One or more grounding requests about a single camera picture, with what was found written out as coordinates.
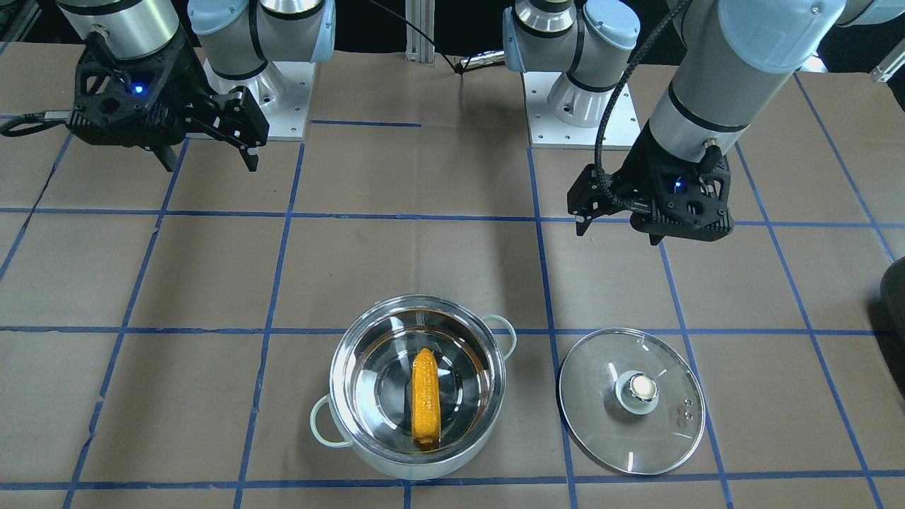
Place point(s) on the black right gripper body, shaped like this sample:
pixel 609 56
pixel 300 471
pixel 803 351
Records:
pixel 185 78

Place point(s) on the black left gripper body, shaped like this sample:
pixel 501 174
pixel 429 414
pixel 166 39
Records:
pixel 638 167

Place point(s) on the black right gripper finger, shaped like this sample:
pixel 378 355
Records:
pixel 167 157
pixel 250 155

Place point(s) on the glass pot lid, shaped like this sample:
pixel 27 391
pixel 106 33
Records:
pixel 631 401

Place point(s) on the yellow toy corn cob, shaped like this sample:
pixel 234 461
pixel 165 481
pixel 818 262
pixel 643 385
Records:
pixel 425 400

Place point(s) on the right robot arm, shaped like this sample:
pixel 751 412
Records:
pixel 238 38

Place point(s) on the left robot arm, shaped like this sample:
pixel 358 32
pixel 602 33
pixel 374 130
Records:
pixel 738 55

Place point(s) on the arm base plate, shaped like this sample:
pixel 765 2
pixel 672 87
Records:
pixel 283 91
pixel 561 115

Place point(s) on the aluminium frame post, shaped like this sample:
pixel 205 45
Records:
pixel 420 32

